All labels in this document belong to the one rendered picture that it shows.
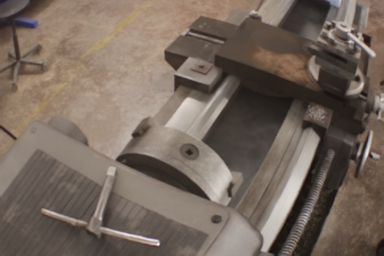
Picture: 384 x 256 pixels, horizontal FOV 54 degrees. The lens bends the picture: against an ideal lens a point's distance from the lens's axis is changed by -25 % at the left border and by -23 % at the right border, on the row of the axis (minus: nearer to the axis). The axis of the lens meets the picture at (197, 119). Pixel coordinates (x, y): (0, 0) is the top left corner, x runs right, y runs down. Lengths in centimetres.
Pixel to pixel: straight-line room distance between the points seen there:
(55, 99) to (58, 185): 230
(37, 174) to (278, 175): 85
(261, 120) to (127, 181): 105
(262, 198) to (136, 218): 72
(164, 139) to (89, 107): 195
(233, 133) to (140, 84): 140
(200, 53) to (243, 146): 36
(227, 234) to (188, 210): 7
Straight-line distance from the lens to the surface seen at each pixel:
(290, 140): 150
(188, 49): 175
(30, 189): 73
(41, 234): 68
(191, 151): 94
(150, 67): 310
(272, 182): 138
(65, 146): 78
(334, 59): 147
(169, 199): 69
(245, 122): 169
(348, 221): 239
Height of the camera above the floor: 189
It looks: 44 degrees down
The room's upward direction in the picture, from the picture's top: 2 degrees clockwise
